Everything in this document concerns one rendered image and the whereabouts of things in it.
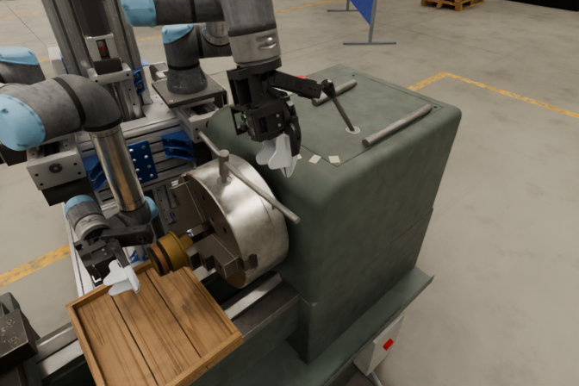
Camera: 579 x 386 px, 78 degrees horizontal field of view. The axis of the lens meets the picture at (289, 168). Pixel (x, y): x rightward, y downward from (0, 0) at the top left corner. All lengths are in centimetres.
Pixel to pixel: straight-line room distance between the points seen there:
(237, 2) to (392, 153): 53
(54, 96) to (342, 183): 63
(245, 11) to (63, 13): 99
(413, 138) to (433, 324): 134
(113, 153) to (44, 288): 160
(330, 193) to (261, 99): 28
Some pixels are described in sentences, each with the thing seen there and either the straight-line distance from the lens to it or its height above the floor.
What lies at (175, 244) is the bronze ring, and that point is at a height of 112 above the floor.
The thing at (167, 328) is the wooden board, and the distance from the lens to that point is 102.
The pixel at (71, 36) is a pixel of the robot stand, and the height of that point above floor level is 137.
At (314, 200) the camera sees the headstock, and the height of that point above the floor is 122.
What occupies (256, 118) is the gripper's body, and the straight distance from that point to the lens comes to 56.
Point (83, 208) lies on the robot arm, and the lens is 105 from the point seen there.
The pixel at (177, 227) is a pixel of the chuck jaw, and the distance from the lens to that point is 88.
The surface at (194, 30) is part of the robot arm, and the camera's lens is 137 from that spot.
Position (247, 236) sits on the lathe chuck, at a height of 116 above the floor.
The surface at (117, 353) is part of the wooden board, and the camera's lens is 103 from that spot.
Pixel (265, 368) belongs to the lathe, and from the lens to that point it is 131.
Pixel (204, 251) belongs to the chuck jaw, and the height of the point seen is 110.
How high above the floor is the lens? 173
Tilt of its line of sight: 37 degrees down
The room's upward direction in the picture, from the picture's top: straight up
